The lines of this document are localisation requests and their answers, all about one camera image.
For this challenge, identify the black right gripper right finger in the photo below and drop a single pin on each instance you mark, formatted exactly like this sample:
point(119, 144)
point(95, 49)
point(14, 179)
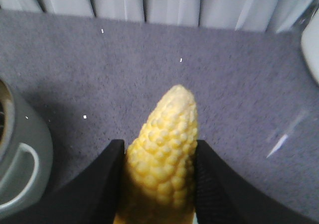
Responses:
point(222, 196)

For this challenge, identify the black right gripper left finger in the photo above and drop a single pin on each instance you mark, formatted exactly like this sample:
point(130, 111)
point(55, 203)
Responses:
point(90, 198)

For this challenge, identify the pale yellow corn cob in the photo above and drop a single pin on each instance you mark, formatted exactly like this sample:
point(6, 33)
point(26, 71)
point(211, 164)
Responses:
point(158, 182)

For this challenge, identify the green electric cooking pot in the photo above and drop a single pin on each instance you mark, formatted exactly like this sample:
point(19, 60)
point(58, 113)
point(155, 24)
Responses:
point(26, 152)

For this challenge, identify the grey curtain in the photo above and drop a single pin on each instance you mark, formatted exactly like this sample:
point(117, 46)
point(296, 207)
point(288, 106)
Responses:
point(249, 15)

